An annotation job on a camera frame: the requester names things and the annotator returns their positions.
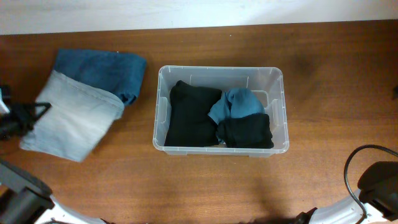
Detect dark blue jeans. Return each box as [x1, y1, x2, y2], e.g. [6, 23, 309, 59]
[53, 49, 147, 105]

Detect large black garment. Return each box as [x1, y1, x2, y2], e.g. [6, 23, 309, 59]
[164, 80, 222, 147]

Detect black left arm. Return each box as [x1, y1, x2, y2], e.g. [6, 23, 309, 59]
[1, 102, 106, 224]

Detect clear plastic storage bin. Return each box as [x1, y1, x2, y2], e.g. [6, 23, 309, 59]
[152, 65, 290, 157]

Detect blue shirt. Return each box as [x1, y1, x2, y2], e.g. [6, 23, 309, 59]
[208, 88, 266, 124]

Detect small black garment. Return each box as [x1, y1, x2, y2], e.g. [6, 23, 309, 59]
[216, 113, 274, 149]

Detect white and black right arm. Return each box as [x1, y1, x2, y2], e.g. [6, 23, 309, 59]
[293, 161, 397, 224]

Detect light blue jeans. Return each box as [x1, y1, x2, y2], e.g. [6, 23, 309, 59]
[19, 70, 124, 162]

